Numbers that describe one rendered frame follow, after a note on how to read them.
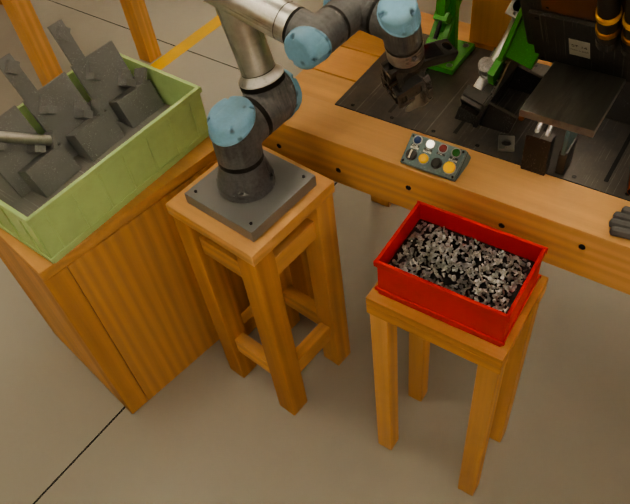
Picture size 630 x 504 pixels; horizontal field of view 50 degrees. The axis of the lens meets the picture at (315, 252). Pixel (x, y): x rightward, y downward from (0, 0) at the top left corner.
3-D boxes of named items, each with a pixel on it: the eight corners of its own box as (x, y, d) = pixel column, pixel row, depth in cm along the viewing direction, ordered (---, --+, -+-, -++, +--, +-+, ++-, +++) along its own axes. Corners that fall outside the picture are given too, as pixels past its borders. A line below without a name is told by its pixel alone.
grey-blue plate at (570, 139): (561, 177, 161) (572, 131, 150) (553, 174, 162) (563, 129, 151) (575, 153, 166) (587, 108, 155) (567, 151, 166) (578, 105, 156)
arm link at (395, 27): (387, -21, 122) (427, -5, 119) (394, 17, 132) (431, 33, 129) (364, 12, 121) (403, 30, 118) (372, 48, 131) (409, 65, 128)
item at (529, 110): (591, 142, 139) (594, 131, 137) (517, 120, 146) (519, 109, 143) (648, 45, 158) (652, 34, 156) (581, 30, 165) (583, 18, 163)
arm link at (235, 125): (205, 159, 166) (192, 115, 155) (241, 129, 172) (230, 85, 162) (241, 176, 160) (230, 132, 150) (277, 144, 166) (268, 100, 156)
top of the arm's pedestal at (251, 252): (254, 267, 164) (251, 257, 161) (168, 214, 179) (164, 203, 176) (335, 191, 178) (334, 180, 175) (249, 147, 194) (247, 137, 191)
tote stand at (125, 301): (132, 414, 233) (38, 273, 173) (55, 334, 259) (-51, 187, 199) (272, 293, 261) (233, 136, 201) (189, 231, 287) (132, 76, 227)
